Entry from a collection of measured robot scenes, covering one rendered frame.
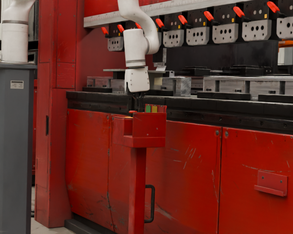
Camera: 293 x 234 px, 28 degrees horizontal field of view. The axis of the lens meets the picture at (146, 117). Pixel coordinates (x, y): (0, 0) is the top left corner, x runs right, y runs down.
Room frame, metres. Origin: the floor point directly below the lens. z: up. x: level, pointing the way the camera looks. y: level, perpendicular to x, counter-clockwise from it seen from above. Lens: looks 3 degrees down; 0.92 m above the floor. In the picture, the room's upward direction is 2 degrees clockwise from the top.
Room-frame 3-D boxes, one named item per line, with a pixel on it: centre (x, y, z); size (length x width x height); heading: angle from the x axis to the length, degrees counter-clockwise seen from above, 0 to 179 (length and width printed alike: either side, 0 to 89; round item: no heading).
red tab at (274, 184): (2.09, -0.46, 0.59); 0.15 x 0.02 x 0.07; 31
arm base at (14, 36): (2.70, 0.62, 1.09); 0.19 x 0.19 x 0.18
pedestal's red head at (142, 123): (2.55, 0.03, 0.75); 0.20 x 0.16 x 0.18; 27
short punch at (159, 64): (3.05, -0.06, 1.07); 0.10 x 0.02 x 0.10; 31
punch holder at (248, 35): (2.39, -0.46, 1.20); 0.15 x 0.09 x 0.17; 31
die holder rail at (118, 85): (3.52, 0.23, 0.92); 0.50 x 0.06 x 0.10; 31
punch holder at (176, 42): (2.90, -0.15, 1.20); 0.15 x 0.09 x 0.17; 31
